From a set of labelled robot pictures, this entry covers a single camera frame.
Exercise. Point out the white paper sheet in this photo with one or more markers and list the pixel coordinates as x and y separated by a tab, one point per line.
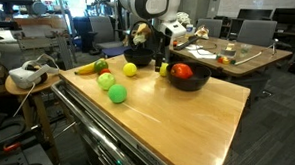
202	55

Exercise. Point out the green pear toy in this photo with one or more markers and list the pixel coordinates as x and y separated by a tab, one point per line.
101	65

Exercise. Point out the black computer monitor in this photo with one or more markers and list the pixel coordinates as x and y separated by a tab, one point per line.
254	14
290	16

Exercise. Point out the white net bag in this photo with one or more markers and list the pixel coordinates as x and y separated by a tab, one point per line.
184	19

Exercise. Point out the green toy block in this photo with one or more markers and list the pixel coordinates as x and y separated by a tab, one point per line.
233	62

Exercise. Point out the red apple toy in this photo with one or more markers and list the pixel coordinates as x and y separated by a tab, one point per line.
181	71

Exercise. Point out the wooden office table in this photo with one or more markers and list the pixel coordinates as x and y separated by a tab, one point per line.
255	65

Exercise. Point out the small red fruit toy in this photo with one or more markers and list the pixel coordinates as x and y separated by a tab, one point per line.
105	71

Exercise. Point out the grey office chair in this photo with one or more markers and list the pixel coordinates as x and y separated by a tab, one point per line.
210	26
103	30
256	32

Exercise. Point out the white cabinet with wooden top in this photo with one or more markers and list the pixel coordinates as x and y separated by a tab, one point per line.
185	127

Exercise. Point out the white stick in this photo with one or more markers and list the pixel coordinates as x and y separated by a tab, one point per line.
252	58

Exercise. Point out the red toy block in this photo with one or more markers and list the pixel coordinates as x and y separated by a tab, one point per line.
220	59

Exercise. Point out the smooth green ball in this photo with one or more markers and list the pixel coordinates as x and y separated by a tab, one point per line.
117	94

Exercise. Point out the clear plastic container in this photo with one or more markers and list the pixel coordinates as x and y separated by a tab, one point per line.
229	52

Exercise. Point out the white VR headset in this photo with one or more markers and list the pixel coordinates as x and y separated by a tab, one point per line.
24	77

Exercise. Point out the yellow banana toy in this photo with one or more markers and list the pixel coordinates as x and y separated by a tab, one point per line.
86	70

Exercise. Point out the clear plastic cup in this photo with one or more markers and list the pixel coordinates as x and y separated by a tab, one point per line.
245	48

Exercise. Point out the grey round lamp head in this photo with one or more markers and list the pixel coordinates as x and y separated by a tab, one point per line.
39	7

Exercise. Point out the blue seat chair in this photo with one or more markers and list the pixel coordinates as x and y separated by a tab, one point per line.
115	51

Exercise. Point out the light green dimpled ball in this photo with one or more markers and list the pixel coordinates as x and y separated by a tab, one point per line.
106	81

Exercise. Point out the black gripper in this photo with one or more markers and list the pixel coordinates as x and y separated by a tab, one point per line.
161	38

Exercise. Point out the round wooden stool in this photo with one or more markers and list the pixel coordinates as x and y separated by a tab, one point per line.
50	81

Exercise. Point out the silver metal frame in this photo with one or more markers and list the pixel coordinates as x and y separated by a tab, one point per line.
39	42

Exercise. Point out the light wooden desk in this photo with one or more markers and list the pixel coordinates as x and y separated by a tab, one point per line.
40	21

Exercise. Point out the white and tan plush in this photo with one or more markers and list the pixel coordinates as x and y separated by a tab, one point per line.
202	32

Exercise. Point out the black remote control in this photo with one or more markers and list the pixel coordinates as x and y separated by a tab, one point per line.
186	43

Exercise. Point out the yellow toy block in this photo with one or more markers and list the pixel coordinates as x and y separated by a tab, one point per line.
226	60

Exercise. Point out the clear plastic bottle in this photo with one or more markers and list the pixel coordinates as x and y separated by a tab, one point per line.
189	31

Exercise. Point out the yellow ball toy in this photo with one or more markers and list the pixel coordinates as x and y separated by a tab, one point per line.
130	69
165	70

